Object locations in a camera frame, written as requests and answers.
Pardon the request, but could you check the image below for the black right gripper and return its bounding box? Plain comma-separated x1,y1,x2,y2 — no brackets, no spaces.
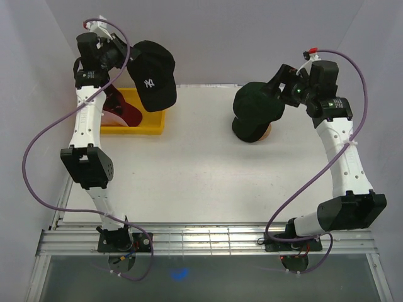
258,64,315,108

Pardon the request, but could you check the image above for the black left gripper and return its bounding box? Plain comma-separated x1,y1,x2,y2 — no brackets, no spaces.
99,33,142,71

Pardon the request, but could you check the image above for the dark green NY cap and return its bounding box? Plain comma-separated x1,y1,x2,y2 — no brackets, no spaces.
232,82,285,143

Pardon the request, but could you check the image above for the black NY cap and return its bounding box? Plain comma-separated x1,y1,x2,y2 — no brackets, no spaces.
127,40,177,112

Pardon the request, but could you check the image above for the red cap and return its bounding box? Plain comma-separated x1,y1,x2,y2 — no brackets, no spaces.
103,85,142,127

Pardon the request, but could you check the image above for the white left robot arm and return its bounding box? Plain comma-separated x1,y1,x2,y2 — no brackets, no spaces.
60,32,133,252

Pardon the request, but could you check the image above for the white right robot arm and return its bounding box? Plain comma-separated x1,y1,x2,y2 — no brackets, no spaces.
265,60,387,250

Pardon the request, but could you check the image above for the pink cap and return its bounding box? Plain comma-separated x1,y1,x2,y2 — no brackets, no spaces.
101,111,128,126

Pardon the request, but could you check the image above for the yellow plastic tray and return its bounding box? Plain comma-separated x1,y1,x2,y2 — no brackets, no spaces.
100,88,166,135

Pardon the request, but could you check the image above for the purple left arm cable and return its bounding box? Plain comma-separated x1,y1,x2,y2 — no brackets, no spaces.
21,18,155,282

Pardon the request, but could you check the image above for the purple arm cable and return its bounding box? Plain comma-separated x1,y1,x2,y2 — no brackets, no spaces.
264,48,368,274
21,18,155,282

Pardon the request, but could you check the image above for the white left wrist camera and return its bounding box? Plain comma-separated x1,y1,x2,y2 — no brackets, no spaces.
83,15,112,40

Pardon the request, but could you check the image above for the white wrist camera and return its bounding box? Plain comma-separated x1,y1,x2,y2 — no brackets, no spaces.
297,47,321,76
83,15,112,40

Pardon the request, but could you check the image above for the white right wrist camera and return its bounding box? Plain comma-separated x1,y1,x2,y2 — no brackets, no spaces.
297,47,321,76

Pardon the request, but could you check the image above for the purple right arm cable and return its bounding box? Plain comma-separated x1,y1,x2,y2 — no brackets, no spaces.
264,48,368,274

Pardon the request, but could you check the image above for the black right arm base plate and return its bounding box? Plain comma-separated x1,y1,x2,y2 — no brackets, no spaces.
257,234,322,252

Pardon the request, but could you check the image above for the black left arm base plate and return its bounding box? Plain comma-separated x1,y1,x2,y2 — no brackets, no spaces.
96,232,151,253

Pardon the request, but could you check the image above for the aluminium frame rail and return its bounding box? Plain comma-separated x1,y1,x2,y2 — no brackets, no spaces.
25,223,393,301

